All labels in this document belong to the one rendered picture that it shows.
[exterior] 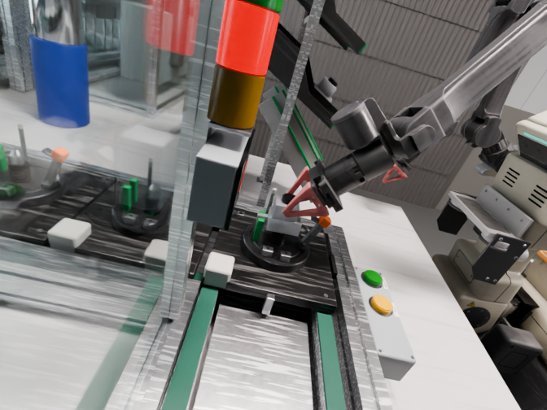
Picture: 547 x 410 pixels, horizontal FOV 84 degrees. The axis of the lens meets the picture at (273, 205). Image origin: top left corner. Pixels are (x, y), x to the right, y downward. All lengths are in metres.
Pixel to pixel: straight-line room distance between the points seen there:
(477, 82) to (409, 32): 2.86
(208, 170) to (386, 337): 0.43
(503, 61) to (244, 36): 0.47
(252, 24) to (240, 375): 0.44
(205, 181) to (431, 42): 3.34
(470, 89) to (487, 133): 0.60
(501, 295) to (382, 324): 0.65
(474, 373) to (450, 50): 3.13
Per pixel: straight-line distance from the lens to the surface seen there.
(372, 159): 0.52
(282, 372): 0.53
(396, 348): 0.59
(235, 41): 0.28
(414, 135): 0.53
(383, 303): 0.63
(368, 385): 0.52
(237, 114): 0.29
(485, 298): 1.19
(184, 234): 0.38
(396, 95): 3.50
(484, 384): 0.83
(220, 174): 0.27
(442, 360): 0.80
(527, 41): 0.68
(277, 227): 0.57
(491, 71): 0.64
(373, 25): 3.38
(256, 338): 0.54
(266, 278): 0.56
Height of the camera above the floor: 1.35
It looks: 29 degrees down
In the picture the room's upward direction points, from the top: 17 degrees clockwise
